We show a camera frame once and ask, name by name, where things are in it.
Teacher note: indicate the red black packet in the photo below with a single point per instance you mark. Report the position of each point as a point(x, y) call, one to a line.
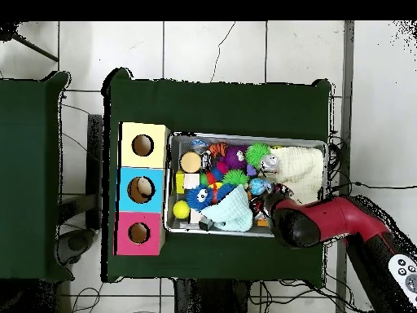
point(258, 207)

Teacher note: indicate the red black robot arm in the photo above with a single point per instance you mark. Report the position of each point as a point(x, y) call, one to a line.
point(339, 225)

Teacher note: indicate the clear mesh bin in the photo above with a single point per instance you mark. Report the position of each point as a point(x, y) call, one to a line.
point(171, 225)

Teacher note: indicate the wooden box with three holes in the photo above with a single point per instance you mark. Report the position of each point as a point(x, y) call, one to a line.
point(128, 190)

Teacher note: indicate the round wooden disc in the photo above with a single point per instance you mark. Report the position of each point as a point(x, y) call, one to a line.
point(191, 162)

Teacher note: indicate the orange tiger striped toy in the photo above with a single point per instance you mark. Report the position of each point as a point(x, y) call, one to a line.
point(217, 149)

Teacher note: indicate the small green spiky ball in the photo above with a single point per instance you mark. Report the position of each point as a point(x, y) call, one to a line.
point(234, 177)

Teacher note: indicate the blue fuzzy ball with eyes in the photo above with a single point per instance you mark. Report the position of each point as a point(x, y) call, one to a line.
point(197, 197)

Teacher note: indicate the yellow block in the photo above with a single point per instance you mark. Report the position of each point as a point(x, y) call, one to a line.
point(180, 182)

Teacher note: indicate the purple spiky ball with eyes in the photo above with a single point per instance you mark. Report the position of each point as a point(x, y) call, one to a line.
point(234, 156)

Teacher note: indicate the mint green knit cloth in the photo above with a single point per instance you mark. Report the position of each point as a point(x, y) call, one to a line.
point(233, 210)

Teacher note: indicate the yellow ball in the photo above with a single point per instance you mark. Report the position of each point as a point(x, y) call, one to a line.
point(181, 209)

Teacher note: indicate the large green spiky ball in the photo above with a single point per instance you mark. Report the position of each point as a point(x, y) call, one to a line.
point(257, 154)

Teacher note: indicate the cream waffle cloth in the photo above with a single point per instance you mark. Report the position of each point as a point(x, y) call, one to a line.
point(300, 169)

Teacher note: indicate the green cloth side table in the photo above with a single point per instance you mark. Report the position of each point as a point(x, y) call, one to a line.
point(29, 176)

